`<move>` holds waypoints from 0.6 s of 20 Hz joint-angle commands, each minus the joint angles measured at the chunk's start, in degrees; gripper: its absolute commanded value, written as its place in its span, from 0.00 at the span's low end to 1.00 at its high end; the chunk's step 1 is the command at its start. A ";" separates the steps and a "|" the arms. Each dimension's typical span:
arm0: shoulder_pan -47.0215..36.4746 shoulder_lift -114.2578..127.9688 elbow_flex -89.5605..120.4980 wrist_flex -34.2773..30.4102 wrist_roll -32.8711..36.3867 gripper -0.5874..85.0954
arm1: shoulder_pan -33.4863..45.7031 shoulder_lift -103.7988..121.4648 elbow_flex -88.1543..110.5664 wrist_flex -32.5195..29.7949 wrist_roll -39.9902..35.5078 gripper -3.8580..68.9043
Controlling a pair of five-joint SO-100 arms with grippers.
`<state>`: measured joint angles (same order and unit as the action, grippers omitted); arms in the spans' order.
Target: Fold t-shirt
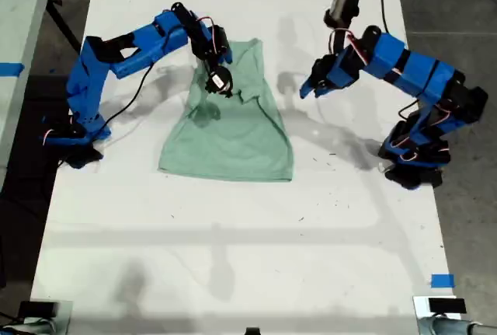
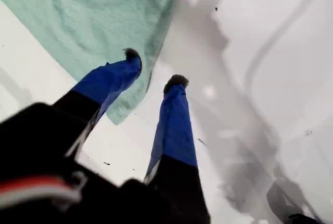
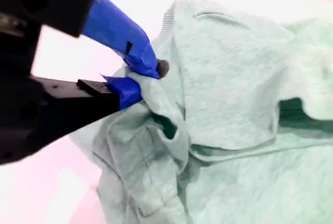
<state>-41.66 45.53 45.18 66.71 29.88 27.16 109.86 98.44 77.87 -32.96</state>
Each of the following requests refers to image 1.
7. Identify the blue tape strip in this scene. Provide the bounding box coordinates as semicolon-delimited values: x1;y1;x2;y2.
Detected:
430;273;455;288
0;62;25;76

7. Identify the pale green T-shirt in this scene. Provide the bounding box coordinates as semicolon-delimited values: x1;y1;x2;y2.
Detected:
157;37;295;183

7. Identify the black camera box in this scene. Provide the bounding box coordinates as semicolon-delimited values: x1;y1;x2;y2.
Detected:
203;65;235;99
324;0;363;27

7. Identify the black stand leg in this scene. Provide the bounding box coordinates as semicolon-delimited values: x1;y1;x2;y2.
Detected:
45;0;83;53

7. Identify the grey base plate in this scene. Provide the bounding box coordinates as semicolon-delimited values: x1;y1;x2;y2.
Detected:
30;299;74;335

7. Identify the pale side table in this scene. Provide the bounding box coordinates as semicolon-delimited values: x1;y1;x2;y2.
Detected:
0;0;57;192

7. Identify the black camera cable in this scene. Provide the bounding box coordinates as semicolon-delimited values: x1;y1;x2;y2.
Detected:
351;0;391;36
56;61;156;169

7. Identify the small black box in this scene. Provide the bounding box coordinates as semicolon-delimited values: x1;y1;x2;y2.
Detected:
18;301;58;317
428;298;467;312

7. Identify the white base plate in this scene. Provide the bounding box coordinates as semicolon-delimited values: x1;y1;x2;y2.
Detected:
412;295;463;320

